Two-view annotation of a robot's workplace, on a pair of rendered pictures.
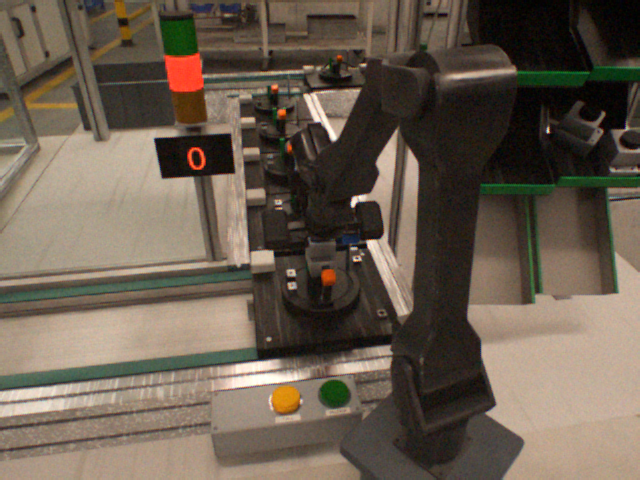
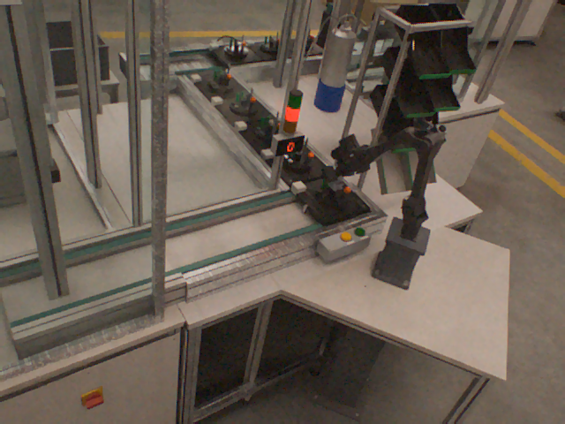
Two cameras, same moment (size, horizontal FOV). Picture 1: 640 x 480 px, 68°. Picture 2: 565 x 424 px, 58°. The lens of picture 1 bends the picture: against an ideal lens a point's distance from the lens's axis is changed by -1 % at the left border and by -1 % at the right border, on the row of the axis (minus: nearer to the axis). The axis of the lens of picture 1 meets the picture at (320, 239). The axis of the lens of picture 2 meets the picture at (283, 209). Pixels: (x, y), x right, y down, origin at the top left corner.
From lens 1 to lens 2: 1.42 m
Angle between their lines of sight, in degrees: 25
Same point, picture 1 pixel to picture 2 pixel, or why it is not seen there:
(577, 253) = not seen: hidden behind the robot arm
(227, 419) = (331, 246)
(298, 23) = not seen: outside the picture
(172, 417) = (302, 253)
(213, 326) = (290, 218)
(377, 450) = (396, 238)
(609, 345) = (430, 203)
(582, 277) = not seen: hidden behind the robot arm
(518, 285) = (403, 184)
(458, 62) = (434, 140)
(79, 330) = (234, 230)
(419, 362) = (415, 208)
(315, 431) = (357, 246)
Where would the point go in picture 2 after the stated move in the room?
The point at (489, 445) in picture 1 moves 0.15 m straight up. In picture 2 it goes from (422, 232) to (437, 200)
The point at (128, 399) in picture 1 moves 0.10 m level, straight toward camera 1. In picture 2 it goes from (292, 247) to (315, 261)
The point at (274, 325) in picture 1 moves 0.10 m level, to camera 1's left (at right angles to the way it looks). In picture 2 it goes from (323, 213) to (301, 216)
